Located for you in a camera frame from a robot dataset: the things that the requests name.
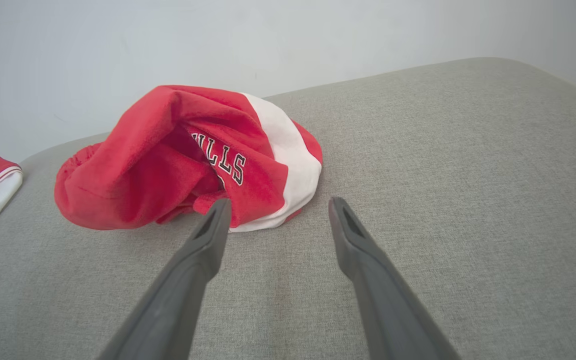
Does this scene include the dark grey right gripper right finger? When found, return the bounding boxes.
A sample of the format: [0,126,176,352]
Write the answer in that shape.
[328,196,462,360]

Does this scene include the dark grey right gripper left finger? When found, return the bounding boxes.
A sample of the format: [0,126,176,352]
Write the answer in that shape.
[97,198,233,360]

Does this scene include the red Bulls shorts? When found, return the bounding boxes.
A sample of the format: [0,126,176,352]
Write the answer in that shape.
[53,84,324,234]

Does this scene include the grey fabric sofa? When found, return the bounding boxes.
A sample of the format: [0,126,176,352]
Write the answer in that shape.
[0,57,576,360]

